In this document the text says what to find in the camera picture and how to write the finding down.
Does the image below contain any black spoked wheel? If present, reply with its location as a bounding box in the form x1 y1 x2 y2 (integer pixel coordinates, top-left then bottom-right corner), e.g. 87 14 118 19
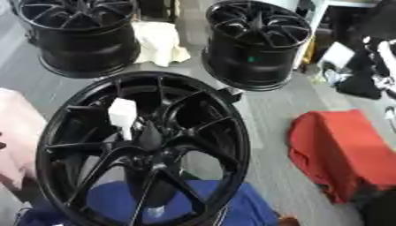
34 71 253 226

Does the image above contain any black wheel rim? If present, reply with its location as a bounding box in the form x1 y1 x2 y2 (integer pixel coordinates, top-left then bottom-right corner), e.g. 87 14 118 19
201 0 315 92
15 0 142 79

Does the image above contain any cream cloth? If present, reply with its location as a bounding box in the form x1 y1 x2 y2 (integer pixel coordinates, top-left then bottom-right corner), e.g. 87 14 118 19
131 20 192 68

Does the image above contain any blue cloth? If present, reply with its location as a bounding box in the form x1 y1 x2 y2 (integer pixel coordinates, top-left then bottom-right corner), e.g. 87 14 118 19
13 179 280 226

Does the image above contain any red cloth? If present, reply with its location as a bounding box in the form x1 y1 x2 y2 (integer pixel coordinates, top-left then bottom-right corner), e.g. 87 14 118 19
286 109 396 205

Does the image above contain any pile of black bags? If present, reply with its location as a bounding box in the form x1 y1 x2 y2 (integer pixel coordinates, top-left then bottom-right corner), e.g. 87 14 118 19
316 34 396 101

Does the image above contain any pink cloth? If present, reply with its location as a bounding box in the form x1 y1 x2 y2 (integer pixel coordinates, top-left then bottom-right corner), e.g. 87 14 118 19
0 87 50 192

